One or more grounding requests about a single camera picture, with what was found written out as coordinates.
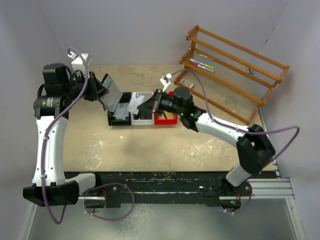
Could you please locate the purple cable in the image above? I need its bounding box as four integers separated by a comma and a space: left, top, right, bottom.
168, 68, 301, 216
41, 46, 136, 225

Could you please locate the silver credit card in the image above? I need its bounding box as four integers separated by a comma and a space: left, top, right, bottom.
127, 92, 145, 115

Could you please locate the pink marker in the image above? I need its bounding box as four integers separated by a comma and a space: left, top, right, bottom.
191, 62, 215, 73

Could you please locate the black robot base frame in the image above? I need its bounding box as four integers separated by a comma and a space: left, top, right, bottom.
78, 171, 277, 208

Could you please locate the green capped marker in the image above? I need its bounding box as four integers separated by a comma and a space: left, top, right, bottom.
189, 58, 215, 70

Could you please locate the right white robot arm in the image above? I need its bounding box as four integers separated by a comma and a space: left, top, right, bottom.
137, 87, 276, 196

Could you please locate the black card holder wallet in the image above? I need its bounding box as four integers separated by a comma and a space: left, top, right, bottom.
98, 73, 123, 113

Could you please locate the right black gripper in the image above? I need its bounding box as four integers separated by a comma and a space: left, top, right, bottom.
137, 89, 184, 116

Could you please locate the wooden tiered rack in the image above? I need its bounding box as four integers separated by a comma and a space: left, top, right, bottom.
174, 25, 290, 125

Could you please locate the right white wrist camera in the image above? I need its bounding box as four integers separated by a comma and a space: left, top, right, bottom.
160, 73, 172, 93

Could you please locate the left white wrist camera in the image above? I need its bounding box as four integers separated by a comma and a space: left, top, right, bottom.
71, 53, 93, 75

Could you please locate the white plastic bin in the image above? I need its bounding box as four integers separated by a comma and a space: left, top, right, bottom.
130, 91, 155, 126

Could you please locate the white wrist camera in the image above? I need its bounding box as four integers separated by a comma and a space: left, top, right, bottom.
71, 53, 93, 75
160, 73, 172, 93

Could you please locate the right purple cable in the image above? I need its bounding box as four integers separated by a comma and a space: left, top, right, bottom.
168, 68, 301, 216

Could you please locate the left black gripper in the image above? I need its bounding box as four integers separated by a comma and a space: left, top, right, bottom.
62, 70, 109, 102

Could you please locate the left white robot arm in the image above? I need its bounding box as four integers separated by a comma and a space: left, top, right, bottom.
22, 63, 112, 207

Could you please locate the black plastic bin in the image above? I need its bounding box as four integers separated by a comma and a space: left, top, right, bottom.
106, 92, 132, 127

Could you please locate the red plastic bin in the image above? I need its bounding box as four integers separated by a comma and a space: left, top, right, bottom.
153, 92, 178, 126

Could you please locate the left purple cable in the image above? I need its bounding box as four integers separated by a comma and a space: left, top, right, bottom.
41, 46, 136, 225

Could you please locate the grey marker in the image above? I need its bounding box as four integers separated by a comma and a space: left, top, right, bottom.
195, 52, 215, 61

